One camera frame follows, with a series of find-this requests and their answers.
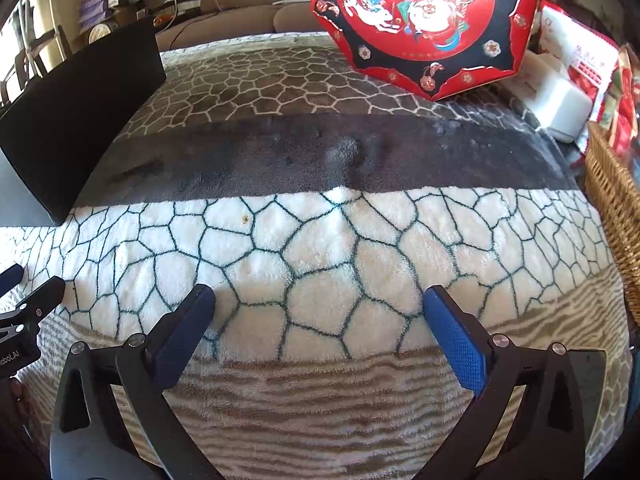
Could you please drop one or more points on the cracked-pattern fleece blanket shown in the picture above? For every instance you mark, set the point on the cracked-pattern fleece blanket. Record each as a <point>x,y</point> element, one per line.
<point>325,240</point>

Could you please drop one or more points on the brown fabric sofa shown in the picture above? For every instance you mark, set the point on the brown fabric sofa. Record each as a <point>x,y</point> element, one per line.
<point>235,15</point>

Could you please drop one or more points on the red octagonal gift box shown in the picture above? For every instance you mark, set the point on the red octagonal gift box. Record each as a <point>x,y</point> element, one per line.
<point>425,55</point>

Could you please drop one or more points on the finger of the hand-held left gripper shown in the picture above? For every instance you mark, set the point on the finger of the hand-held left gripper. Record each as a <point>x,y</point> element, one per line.
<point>45,294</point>
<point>10,277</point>

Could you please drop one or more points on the red and white gift bag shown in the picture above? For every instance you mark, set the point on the red and white gift bag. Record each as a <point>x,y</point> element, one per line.
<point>585,45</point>

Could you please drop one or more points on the wicker basket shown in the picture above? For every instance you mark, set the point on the wicker basket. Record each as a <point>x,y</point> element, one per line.
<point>612,200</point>

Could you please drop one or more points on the purple boxes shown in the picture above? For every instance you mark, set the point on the purple boxes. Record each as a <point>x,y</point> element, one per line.
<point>100,2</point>

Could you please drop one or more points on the red patterned gift packet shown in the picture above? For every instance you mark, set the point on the red patterned gift packet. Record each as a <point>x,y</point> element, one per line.
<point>625,110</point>

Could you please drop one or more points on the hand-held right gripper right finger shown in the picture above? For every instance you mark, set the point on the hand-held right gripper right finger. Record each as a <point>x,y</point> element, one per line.
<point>457,340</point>

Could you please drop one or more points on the black storage box white interior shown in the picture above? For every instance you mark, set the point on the black storage box white interior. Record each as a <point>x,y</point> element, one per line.
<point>85,125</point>

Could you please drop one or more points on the round biscuit tin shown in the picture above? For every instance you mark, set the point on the round biscuit tin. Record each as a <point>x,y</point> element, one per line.
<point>102,32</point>

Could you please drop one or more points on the dark wooden chair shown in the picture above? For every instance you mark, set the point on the dark wooden chair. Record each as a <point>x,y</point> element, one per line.
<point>25,60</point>

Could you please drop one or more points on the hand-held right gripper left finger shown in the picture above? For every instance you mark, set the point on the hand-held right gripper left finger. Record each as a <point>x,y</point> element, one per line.
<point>182,340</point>

